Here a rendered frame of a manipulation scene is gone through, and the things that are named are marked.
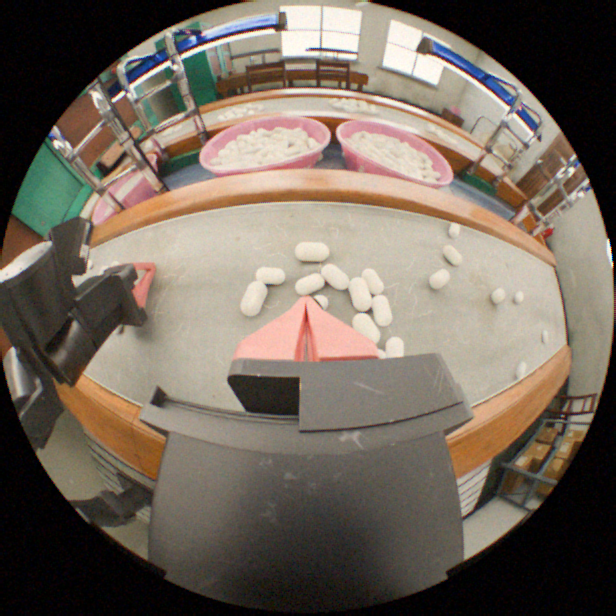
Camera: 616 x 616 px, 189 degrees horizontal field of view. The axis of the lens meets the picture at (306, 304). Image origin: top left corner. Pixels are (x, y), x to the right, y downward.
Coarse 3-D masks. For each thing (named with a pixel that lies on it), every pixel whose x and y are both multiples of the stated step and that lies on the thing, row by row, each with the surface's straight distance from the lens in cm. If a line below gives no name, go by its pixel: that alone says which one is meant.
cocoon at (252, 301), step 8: (248, 288) 20; (256, 288) 19; (264, 288) 20; (248, 296) 19; (256, 296) 19; (264, 296) 20; (248, 304) 19; (256, 304) 19; (248, 312) 19; (256, 312) 19
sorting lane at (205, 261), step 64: (128, 256) 41; (192, 256) 28; (256, 256) 23; (384, 256) 25; (512, 256) 54; (192, 320) 24; (256, 320) 21; (448, 320) 27; (512, 320) 43; (128, 384) 34; (192, 384) 24; (512, 384) 43
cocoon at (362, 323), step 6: (354, 318) 19; (360, 318) 19; (366, 318) 19; (354, 324) 19; (360, 324) 19; (366, 324) 19; (372, 324) 19; (360, 330) 19; (366, 330) 19; (372, 330) 19; (378, 330) 20; (366, 336) 19; (372, 336) 19; (378, 336) 19
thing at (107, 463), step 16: (96, 448) 79; (96, 464) 89; (112, 464) 75; (128, 464) 61; (112, 480) 83; (144, 480) 59; (464, 480) 57; (480, 480) 67; (464, 496) 64; (144, 512) 77; (464, 512) 75
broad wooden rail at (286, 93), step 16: (240, 96) 102; (256, 96) 92; (272, 96) 91; (288, 96) 90; (304, 96) 90; (320, 96) 90; (336, 96) 91; (352, 96) 92; (368, 96) 99; (208, 112) 99; (416, 112) 101; (448, 128) 111; (480, 144) 127
